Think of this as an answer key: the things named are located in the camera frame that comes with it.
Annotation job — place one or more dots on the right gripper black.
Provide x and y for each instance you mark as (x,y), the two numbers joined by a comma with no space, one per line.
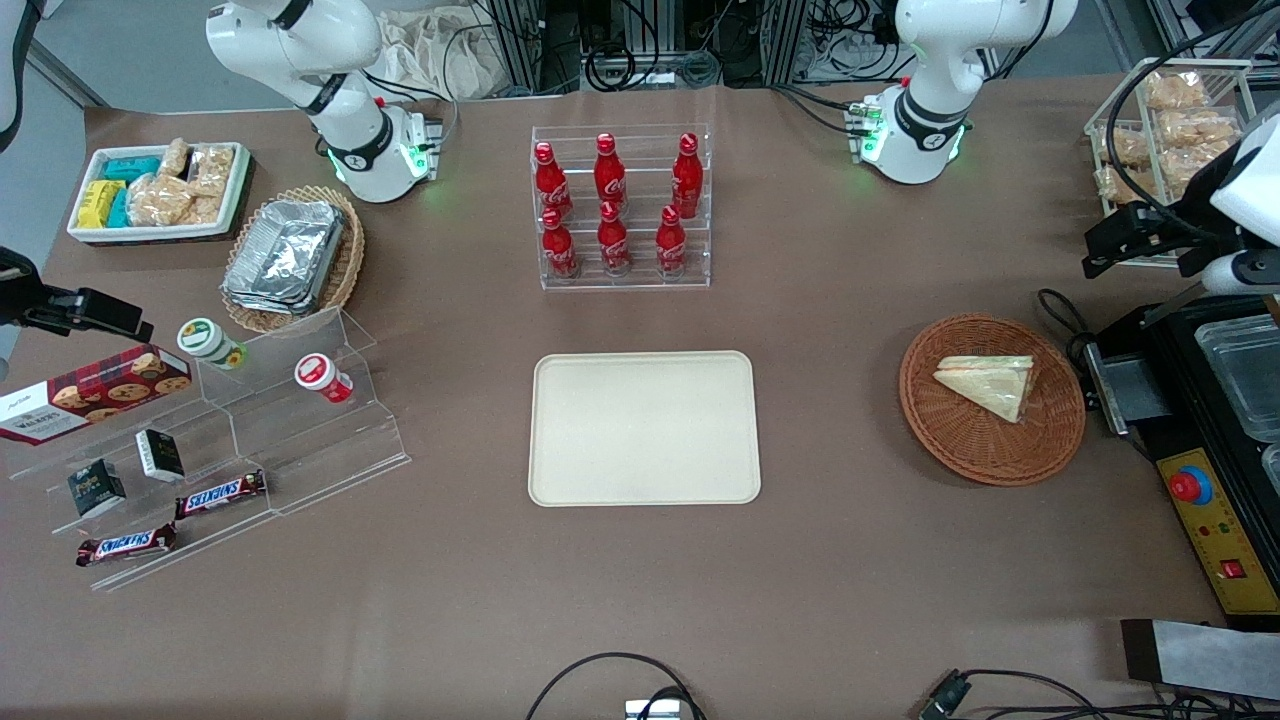
(14,286)

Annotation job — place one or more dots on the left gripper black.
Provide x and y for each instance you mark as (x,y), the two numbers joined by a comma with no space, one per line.
(1186,232)

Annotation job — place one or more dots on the triangle sandwich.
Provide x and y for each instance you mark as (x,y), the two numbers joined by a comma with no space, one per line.
(990,388)

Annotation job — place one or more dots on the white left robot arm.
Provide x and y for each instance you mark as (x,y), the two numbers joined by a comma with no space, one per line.
(925,120)

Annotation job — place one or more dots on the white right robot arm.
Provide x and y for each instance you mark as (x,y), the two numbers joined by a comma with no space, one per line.
(360,150)

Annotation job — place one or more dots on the light oval wicker basket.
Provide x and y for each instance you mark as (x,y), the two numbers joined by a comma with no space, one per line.
(350,260)

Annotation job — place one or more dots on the brown round wicker basket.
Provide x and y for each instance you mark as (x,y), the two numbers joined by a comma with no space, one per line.
(960,440)

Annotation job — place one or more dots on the beige plastic tray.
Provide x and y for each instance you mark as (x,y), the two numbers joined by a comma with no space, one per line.
(640,430)

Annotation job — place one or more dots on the bagged fried snack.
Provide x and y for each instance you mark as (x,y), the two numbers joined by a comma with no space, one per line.
(1115,185)
(1185,168)
(1195,128)
(1175,90)
(1128,148)

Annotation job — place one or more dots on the red tartan cookie box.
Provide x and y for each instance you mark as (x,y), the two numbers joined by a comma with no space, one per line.
(100,395)

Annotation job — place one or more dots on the white rectangular bin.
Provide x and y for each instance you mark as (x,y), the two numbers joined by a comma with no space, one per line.
(150,234)

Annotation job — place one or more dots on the green lid yoghurt cup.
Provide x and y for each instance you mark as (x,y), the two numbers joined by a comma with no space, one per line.
(205,340)

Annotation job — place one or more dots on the teal snack packet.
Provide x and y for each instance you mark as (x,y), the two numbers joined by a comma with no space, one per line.
(130,168)
(120,212)

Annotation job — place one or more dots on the yellow snack packet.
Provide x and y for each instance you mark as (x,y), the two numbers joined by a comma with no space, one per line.
(98,203)

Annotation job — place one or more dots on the clear rice cracker bag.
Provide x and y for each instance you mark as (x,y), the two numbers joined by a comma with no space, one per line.
(160,200)
(212,170)
(175,158)
(208,211)

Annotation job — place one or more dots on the small black white box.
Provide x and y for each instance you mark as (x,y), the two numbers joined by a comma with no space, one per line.
(160,455)

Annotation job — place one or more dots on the clear plastic container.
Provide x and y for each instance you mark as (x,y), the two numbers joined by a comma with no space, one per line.
(1245,370)
(1272,468)

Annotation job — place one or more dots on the stack of foil containers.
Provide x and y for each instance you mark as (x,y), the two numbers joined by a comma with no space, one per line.
(285,255)

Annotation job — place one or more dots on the Snickers chocolate bar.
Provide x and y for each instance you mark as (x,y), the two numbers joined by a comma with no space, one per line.
(125,545)
(220,494)

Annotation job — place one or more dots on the red lid yoghurt cup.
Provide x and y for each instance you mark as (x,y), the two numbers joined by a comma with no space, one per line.
(318,374)

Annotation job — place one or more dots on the clear acrylic stepped riser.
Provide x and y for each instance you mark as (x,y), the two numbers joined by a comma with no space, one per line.
(330,450)
(200,545)

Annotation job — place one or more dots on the black yellow sealing machine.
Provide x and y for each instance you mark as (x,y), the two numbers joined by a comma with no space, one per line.
(1200,560)

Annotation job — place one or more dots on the beige cloth bag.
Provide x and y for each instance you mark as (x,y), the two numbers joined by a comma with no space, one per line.
(440,60)

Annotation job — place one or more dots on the grey flat strip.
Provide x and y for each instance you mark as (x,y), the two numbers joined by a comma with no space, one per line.
(1200,658)

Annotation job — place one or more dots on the red cola bottle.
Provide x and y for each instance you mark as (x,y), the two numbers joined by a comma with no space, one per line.
(609,175)
(559,250)
(550,185)
(687,180)
(671,245)
(613,245)

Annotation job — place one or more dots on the clear acrylic bottle rack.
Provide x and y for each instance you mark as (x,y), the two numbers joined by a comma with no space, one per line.
(640,285)

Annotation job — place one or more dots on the small silver device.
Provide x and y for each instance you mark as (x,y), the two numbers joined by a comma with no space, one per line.
(652,710)

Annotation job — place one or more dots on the aluminium frame post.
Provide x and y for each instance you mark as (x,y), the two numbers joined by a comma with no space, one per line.
(785,40)
(520,40)

